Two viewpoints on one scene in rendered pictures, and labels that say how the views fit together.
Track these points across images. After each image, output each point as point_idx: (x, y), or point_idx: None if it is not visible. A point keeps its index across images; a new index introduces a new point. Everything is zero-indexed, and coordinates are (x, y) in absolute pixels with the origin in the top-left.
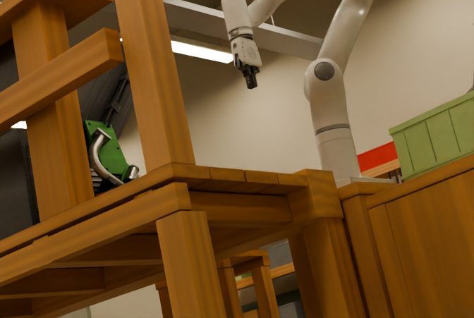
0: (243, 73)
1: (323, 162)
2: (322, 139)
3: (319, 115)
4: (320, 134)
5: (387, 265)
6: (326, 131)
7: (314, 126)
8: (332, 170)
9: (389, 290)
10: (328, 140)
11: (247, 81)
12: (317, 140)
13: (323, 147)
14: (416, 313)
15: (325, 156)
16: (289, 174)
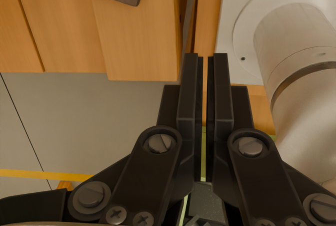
0: (116, 167)
1: (266, 46)
2: (268, 85)
3: (276, 133)
4: (271, 93)
5: (189, 48)
6: (270, 108)
7: (286, 98)
8: (256, 51)
9: (191, 33)
10: (266, 93)
11: (161, 107)
12: (282, 70)
13: (266, 73)
14: (189, 42)
15: (262, 62)
16: (72, 72)
